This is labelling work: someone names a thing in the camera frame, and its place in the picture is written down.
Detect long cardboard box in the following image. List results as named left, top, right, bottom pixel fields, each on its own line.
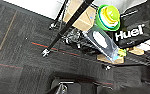
left=96, top=45, right=146, bottom=65

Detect blue yellow green toy blocks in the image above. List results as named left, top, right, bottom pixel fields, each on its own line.
left=116, top=48, right=129, bottom=58

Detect grey clear plastic bag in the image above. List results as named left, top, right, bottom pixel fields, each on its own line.
left=64, top=24, right=121, bottom=63

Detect small flat cardboard box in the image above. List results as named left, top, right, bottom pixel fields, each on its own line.
left=62, top=0, right=97, bottom=33

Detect black wire shelf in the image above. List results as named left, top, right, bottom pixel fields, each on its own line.
left=40, top=0, right=150, bottom=72

